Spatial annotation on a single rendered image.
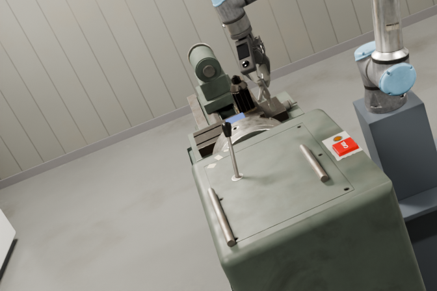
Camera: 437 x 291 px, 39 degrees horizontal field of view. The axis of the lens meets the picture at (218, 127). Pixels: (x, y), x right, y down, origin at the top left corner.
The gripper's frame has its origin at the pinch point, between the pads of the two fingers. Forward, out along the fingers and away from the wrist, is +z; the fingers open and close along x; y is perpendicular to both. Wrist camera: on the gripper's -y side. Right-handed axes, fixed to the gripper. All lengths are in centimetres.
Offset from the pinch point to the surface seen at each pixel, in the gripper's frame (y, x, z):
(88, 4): 297, 180, 37
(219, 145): 6.7, 26.1, 20.3
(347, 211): -52, -18, 13
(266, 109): 68, 21, 50
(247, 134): 3.0, 13.9, 17.4
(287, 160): -23.7, -2.2, 13.3
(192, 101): 125, 74, 63
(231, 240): -57, 11, 8
